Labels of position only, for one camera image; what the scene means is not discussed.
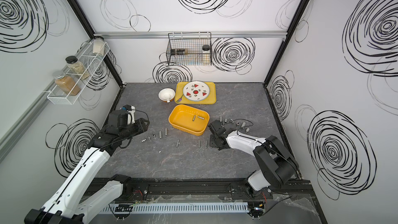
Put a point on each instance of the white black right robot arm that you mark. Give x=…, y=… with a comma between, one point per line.
x=277, y=164

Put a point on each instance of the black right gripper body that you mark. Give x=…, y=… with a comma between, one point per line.
x=213, y=141

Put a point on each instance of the yellow plastic tray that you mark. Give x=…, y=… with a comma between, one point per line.
x=211, y=99

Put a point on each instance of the orange white bowl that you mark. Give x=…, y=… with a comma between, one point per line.
x=167, y=95

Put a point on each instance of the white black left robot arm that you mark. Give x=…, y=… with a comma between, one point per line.
x=66, y=205

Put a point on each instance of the clear acrylic wall shelf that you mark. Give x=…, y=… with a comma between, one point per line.
x=98, y=80

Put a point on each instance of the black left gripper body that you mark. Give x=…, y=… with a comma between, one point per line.
x=138, y=127

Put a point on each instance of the black wire wall basket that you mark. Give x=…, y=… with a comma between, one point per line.
x=193, y=42

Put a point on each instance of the spice jar white contents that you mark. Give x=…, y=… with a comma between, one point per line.
x=98, y=45

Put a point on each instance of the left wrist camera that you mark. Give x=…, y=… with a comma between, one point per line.
x=130, y=113

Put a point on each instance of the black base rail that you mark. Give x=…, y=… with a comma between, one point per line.
x=232, y=188

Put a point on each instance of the yellow plastic storage box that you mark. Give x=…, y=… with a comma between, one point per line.
x=181, y=118

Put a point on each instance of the white slotted cable duct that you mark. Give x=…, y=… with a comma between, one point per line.
x=178, y=208

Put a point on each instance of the spice jar brown powder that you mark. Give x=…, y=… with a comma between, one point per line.
x=66, y=83

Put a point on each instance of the dark item in basket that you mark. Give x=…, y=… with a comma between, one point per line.
x=178, y=52

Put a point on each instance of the spice jar black lid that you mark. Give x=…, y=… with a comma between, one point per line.
x=77, y=67

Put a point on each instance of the watermelon pattern ceramic plate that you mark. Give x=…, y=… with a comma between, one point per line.
x=196, y=91

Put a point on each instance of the black corner frame post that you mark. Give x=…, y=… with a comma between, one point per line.
x=290, y=31

